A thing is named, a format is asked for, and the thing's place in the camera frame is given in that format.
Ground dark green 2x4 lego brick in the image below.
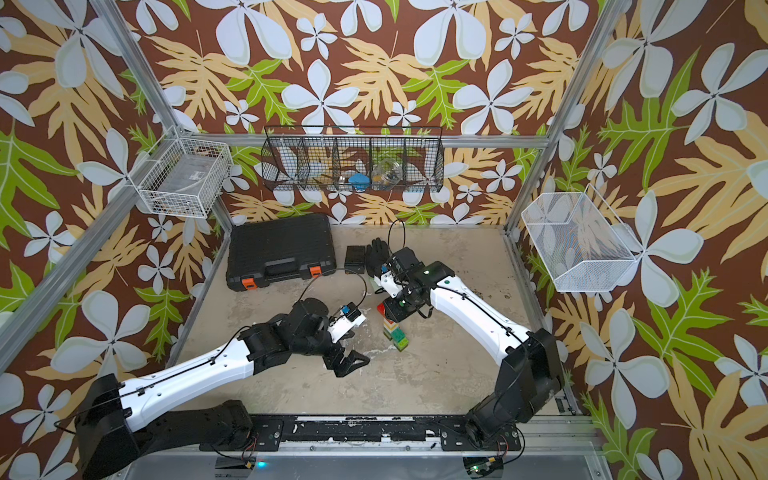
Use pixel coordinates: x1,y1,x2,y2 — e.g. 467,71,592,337
385,329,407,344

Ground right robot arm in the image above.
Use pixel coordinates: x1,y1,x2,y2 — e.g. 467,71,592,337
364,239,565,447

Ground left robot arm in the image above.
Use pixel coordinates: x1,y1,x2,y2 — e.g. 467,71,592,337
74,298,370,479

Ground black and green glove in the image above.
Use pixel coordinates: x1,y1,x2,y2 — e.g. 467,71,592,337
364,238,391,277

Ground small black box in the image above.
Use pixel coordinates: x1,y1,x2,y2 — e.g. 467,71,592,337
344,245,366,275

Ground black plastic tool case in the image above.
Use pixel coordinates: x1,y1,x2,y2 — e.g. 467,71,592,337
226,213,337,292

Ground blue object in basket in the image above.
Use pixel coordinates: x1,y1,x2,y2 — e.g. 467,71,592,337
347,173,371,192

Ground white mesh basket right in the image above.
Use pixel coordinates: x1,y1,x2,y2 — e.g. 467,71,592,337
521,185,641,293

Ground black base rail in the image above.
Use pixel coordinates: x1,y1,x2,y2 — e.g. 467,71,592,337
200,414,523,454

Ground black wire basket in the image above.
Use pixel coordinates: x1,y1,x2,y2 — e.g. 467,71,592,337
259,126,445,193

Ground white wire basket left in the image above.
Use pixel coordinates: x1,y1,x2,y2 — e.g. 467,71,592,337
134,135,233,219

